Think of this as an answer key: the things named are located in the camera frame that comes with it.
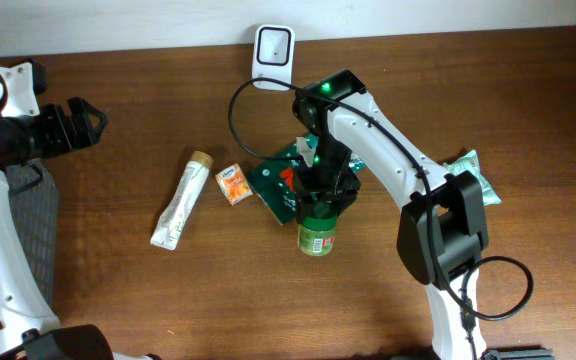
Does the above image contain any grey plastic basket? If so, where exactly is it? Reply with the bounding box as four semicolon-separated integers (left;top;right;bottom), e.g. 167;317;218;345
5;160;59;306

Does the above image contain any green lidded jar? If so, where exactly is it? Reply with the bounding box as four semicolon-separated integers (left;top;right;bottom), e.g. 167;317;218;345
297;202;338;256

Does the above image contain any green 3M gloves packet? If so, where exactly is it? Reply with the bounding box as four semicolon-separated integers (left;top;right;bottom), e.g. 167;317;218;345
247;134;366;225

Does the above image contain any orange tissue packet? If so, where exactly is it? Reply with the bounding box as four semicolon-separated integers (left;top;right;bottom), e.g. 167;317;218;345
215;164;253;205

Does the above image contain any light green snack packet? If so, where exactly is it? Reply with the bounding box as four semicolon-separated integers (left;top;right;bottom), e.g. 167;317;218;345
443;150;502;206

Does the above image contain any white tube gold cap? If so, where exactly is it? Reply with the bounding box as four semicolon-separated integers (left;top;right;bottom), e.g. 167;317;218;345
150;151;214;250

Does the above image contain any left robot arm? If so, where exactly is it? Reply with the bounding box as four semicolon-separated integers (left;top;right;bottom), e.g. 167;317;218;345
0;59;120;359

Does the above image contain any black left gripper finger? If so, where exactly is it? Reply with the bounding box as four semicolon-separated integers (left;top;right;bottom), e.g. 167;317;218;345
67;97;108;131
73;124;105;149

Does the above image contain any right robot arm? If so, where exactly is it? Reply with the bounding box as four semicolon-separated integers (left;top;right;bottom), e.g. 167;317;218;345
292;70;488;359

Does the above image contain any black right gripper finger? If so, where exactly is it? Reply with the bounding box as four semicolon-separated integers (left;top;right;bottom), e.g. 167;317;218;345
296;197;317;224
330;192;356;217

